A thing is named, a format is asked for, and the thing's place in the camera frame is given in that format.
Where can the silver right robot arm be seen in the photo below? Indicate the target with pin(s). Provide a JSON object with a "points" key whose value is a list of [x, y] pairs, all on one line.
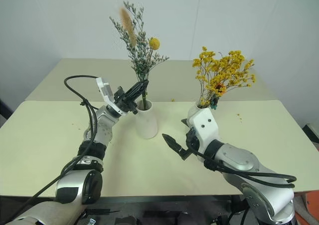
{"points": [[251, 175]]}

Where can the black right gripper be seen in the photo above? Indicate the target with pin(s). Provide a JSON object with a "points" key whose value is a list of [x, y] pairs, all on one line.
{"points": [[191, 141]]}

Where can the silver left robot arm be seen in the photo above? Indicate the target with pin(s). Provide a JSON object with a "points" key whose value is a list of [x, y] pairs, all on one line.
{"points": [[99, 128]]}

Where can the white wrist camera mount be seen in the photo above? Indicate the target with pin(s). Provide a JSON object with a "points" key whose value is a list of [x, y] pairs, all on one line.
{"points": [[106, 91], [204, 126]]}

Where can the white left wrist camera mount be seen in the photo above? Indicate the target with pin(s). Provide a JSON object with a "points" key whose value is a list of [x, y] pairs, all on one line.
{"points": [[106, 91]]}

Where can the grey-green dried flower bouquet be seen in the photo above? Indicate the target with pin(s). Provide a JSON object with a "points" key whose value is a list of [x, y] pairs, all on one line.
{"points": [[140, 60]]}

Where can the yellow dried flower bouquet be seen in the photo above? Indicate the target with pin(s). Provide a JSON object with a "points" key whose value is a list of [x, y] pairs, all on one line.
{"points": [[224, 70]]}

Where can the orange object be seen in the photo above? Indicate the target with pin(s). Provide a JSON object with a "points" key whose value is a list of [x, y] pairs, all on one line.
{"points": [[309, 206]]}

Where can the grey black box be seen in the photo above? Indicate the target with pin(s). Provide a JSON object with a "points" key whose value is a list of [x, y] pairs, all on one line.
{"points": [[312, 133]]}

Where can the tall white ceramic vase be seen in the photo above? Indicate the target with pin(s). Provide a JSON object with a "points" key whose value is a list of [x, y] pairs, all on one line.
{"points": [[146, 121]]}

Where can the yellow petal crumbs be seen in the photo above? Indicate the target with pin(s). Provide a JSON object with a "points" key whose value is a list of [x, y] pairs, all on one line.
{"points": [[239, 117]]}

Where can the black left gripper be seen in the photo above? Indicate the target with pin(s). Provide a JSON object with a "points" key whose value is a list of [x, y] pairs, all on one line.
{"points": [[122, 102]]}

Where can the dark object at wall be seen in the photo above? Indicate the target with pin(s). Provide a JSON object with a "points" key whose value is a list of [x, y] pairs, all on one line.
{"points": [[3, 111]]}

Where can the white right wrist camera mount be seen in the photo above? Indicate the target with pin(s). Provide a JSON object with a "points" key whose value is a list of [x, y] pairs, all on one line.
{"points": [[204, 126]]}

